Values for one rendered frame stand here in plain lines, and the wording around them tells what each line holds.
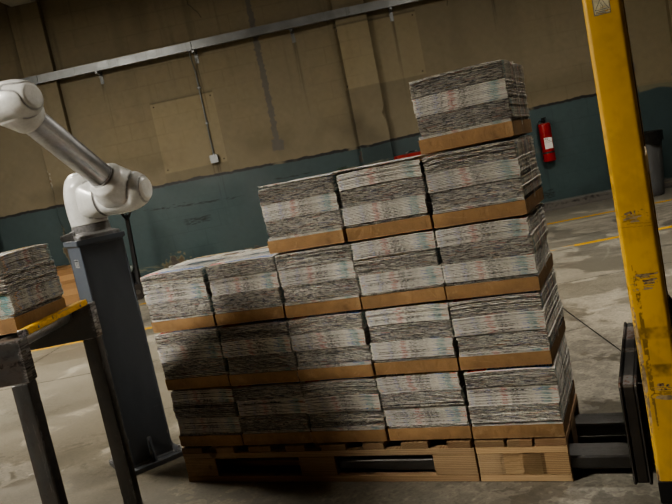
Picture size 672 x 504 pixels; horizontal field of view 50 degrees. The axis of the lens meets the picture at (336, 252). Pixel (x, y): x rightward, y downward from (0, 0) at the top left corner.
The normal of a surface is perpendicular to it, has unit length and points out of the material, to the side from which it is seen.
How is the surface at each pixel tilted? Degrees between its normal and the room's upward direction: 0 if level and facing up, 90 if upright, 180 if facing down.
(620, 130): 90
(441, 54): 90
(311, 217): 90
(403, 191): 90
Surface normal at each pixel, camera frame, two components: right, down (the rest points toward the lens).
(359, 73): -0.04, 0.12
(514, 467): -0.39, 0.19
